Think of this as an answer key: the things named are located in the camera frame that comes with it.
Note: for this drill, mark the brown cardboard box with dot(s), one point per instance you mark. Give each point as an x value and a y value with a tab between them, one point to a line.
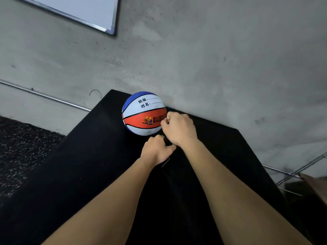
316	186

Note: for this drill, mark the grey metal wall pipe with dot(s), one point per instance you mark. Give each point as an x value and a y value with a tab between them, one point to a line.
281	171
43	94

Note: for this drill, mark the person's left forearm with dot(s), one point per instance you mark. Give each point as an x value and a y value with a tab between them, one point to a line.
109	209

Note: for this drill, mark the black table cloth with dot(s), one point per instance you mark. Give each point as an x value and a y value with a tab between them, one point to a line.
84	160

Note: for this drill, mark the person's right hand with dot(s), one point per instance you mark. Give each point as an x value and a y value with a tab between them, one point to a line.
180	130

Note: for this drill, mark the person's right forearm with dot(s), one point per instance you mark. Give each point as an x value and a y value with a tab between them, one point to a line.
230	201

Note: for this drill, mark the grey metal rail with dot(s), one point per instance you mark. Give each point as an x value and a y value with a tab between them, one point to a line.
304	167

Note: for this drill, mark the person's left hand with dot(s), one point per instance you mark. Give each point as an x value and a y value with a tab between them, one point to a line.
154	151

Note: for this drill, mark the person's left thumb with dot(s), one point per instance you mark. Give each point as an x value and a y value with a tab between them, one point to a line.
170	150

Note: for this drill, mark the person's right fingers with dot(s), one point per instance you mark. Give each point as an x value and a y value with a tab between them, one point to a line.
168	122

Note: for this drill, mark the red white blue basketball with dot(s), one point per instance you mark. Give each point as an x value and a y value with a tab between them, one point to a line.
143	112

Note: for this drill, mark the white board with metal frame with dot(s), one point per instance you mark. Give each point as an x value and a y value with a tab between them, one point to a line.
76	8

